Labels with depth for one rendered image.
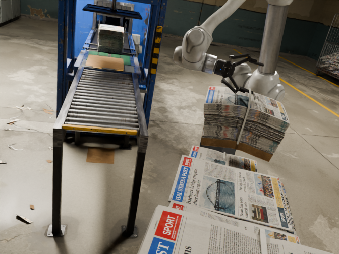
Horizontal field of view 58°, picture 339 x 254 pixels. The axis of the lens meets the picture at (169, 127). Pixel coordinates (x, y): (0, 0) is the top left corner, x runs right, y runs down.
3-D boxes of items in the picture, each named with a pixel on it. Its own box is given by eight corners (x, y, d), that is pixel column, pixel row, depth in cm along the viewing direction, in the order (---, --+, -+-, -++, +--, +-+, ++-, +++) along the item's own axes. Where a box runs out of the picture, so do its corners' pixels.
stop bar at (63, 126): (137, 135, 183) (137, 132, 182) (61, 129, 174) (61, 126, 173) (136, 132, 186) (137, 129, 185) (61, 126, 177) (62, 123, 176)
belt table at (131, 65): (139, 83, 309) (141, 73, 305) (73, 75, 296) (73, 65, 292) (136, 65, 371) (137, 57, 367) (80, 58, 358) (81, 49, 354)
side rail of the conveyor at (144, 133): (146, 152, 190) (149, 135, 185) (137, 152, 189) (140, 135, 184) (135, 84, 309) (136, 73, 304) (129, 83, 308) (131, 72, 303)
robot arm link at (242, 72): (228, 89, 210) (236, 58, 201) (251, 99, 200) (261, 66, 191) (214, 92, 199) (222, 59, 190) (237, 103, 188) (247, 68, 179)
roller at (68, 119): (140, 122, 199) (139, 127, 203) (64, 115, 189) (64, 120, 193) (140, 128, 196) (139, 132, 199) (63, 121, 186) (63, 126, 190)
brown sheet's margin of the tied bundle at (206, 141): (233, 125, 176) (234, 118, 174) (232, 148, 150) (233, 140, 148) (205, 123, 179) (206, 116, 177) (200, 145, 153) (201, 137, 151)
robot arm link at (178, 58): (200, 76, 155) (202, 66, 142) (170, 67, 156) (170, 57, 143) (206, 57, 157) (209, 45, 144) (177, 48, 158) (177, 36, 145)
